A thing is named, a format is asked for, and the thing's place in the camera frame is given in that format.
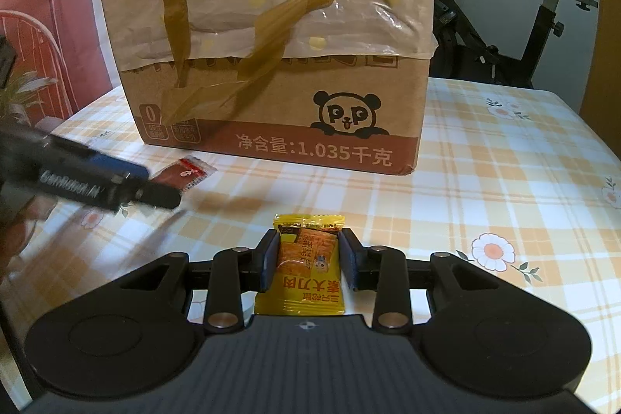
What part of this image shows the small dark red snack packet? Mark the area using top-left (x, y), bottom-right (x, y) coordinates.
top-left (154, 154), bottom-right (217, 193)

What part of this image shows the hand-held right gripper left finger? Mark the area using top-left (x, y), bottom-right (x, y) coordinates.
top-left (119, 229), bottom-right (282, 334)

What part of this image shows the small yellow snack packet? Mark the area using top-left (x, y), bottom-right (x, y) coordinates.
top-left (255, 213), bottom-right (347, 317)

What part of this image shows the cardboard box with plastic liner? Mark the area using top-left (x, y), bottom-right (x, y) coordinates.
top-left (97, 0), bottom-right (436, 176)

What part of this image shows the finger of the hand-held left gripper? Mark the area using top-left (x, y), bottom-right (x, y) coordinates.
top-left (137, 180), bottom-right (182, 210)
top-left (90, 152), bottom-right (150, 183)

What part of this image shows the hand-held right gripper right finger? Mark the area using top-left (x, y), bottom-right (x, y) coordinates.
top-left (337, 227), bottom-right (504, 330)

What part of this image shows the checked floral tablecloth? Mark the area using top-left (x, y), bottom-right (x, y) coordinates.
top-left (0, 77), bottom-right (621, 414)

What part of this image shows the wooden panel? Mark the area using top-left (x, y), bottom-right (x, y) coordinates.
top-left (577, 0), bottom-right (621, 183)

